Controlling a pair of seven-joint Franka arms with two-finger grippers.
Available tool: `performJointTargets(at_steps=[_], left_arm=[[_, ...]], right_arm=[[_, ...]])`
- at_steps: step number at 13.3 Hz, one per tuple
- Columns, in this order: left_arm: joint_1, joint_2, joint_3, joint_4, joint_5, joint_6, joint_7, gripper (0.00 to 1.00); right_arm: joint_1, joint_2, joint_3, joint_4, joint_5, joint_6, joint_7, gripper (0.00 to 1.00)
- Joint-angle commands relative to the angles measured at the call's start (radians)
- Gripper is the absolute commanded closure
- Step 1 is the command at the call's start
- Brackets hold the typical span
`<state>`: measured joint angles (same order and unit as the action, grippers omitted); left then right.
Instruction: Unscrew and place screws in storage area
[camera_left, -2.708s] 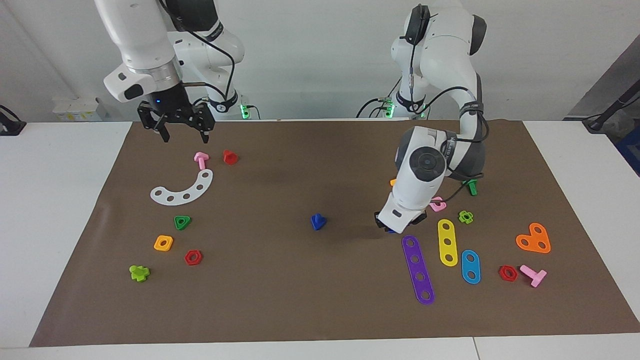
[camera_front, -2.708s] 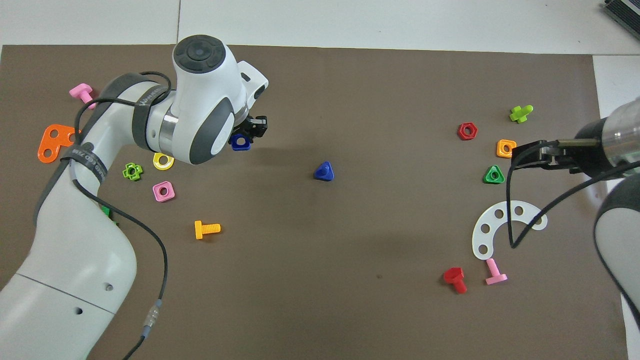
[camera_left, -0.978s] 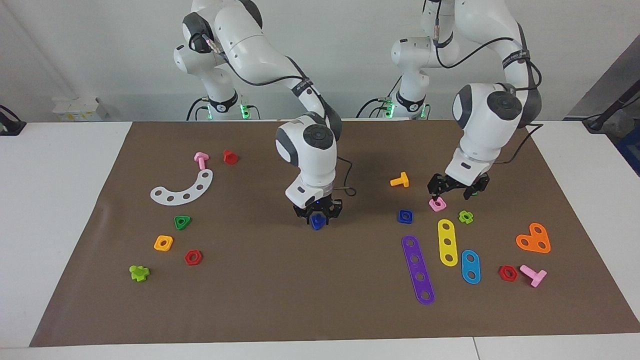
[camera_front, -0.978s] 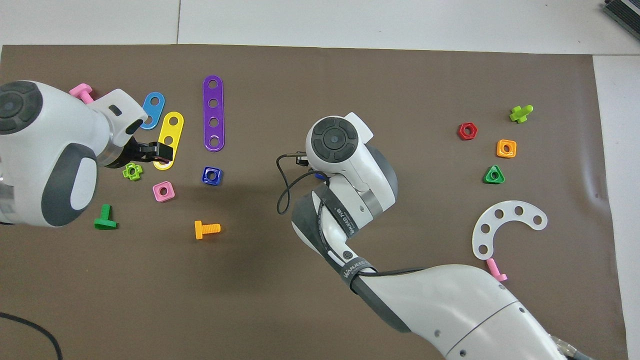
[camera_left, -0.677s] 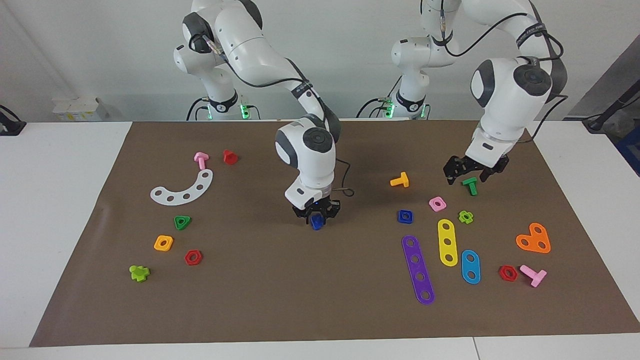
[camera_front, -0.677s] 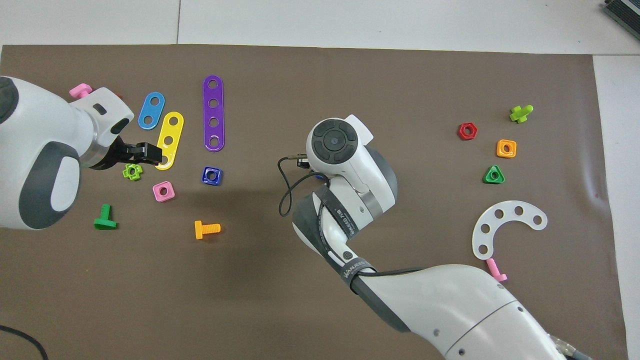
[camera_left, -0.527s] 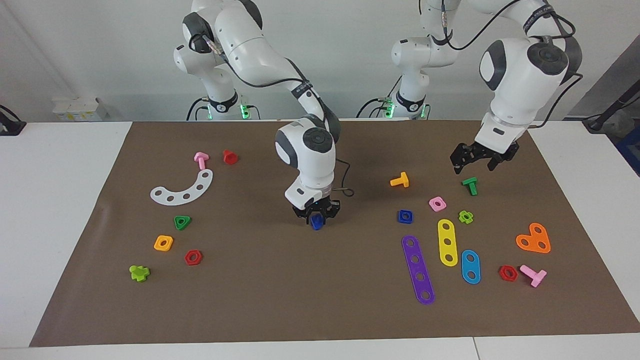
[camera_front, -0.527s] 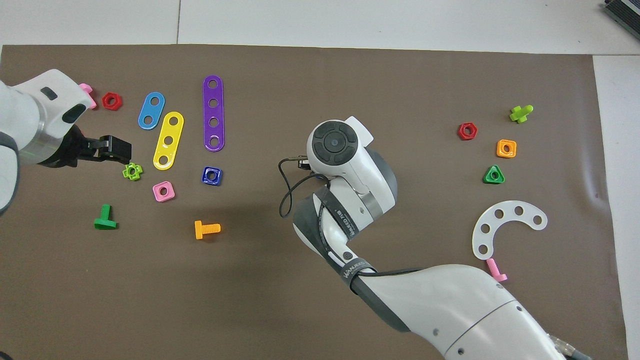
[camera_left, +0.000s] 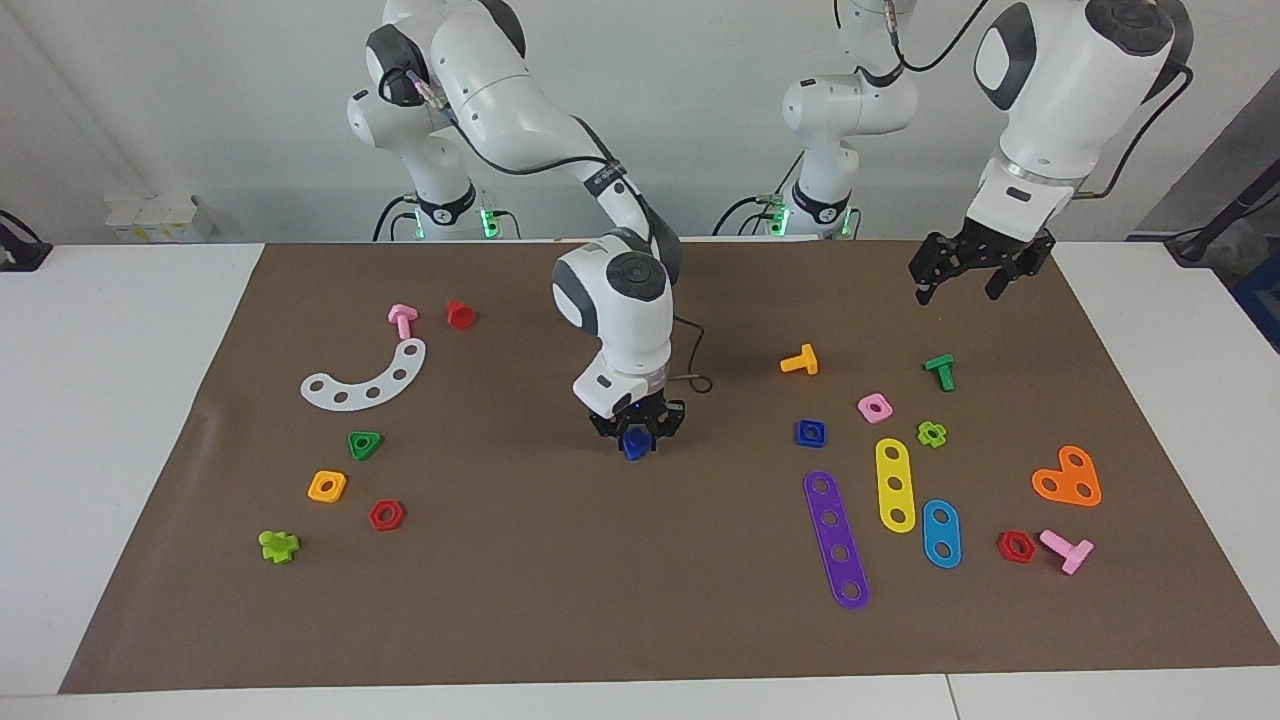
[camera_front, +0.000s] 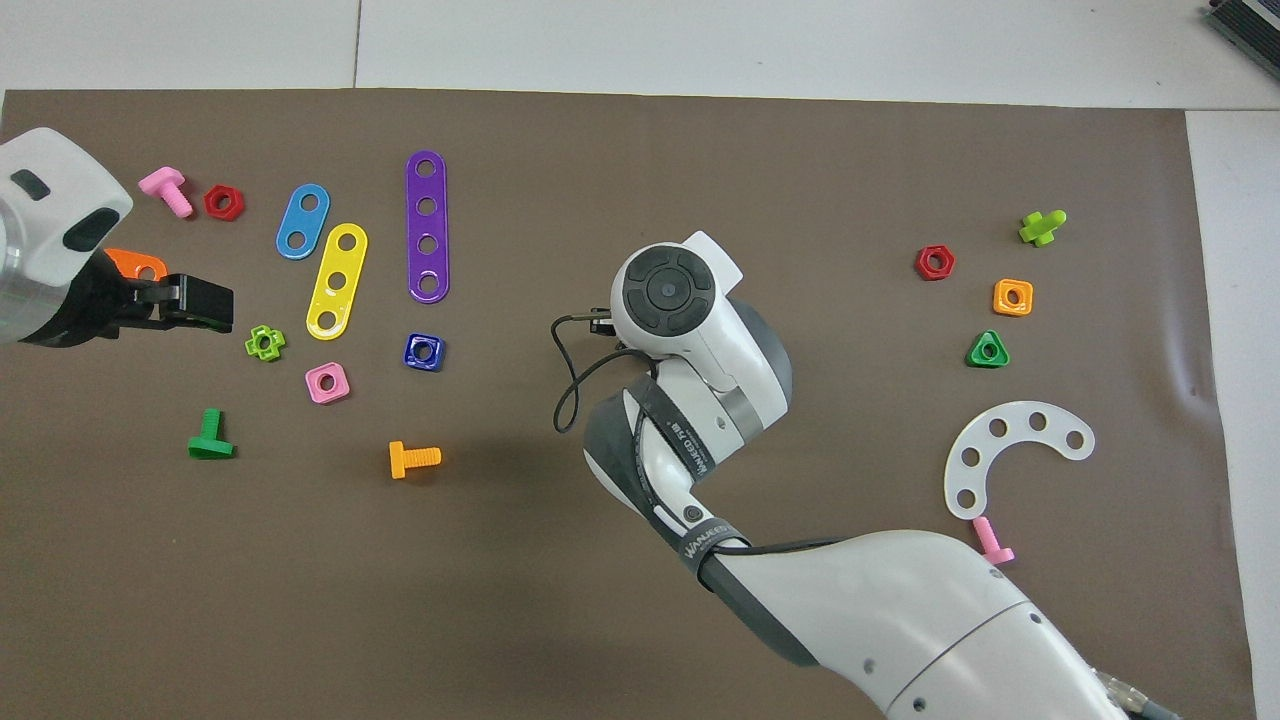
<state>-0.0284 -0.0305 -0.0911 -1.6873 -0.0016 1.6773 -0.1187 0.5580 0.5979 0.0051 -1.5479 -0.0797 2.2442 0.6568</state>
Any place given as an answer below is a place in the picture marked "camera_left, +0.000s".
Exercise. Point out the lime green plastic screw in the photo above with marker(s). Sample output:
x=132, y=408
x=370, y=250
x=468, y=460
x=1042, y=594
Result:
x=279, y=546

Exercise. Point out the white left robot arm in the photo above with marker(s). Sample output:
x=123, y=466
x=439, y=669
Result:
x=1060, y=90

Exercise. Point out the pink plastic screw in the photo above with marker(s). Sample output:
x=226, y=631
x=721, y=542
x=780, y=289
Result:
x=1072, y=552
x=402, y=320

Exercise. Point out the red hexagonal plastic nut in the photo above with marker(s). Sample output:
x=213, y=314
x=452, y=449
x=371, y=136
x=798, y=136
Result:
x=374, y=516
x=1003, y=547

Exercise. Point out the blue crate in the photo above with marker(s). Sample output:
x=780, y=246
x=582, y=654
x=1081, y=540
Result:
x=1262, y=300

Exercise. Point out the pink square plastic nut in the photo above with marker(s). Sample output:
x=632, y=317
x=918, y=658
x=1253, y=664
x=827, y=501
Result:
x=864, y=410

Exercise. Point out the yellow three-hole plastic strip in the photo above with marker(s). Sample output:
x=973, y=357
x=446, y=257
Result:
x=895, y=470

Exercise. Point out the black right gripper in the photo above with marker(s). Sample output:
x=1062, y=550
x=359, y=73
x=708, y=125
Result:
x=640, y=412

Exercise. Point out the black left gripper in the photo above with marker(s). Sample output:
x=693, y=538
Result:
x=990, y=248

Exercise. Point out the purple four-hole plastic strip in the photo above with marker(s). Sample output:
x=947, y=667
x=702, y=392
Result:
x=835, y=537

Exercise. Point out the blue two-hole plastic strip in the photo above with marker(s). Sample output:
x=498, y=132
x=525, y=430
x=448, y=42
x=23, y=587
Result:
x=942, y=534

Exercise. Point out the dark green plastic screw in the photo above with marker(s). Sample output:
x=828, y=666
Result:
x=941, y=370

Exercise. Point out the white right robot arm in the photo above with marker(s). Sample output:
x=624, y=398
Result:
x=500, y=90

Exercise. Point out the green triangular plastic nut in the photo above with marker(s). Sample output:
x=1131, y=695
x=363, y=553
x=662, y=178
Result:
x=355, y=440

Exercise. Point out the blue square plastic nut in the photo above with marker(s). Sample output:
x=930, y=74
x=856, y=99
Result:
x=801, y=436

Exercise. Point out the orange three-hole angle plate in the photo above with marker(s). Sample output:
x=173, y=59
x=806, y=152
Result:
x=1066, y=480

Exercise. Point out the brown table mat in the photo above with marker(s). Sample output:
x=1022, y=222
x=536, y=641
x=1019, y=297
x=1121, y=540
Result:
x=600, y=580

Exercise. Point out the blue plastic screw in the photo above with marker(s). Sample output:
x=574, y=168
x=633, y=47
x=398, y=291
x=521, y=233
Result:
x=635, y=444

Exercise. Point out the orange square plastic nut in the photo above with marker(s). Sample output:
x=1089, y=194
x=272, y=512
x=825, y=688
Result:
x=315, y=492

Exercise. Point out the white curved five-hole plate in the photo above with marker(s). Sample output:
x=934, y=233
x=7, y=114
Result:
x=388, y=385

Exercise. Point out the black stand pole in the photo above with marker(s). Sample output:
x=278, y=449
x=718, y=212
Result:
x=1215, y=225

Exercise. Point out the black table-edge device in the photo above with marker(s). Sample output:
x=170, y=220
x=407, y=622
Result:
x=22, y=255

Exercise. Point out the red plastic screw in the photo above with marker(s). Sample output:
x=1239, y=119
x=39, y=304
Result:
x=460, y=315

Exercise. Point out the green cross-shaped plastic nut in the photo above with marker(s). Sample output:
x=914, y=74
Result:
x=924, y=436

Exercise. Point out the white plastic box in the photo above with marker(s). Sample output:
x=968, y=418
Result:
x=150, y=218

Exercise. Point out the orange plastic screw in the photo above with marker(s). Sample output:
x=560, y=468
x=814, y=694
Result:
x=800, y=362

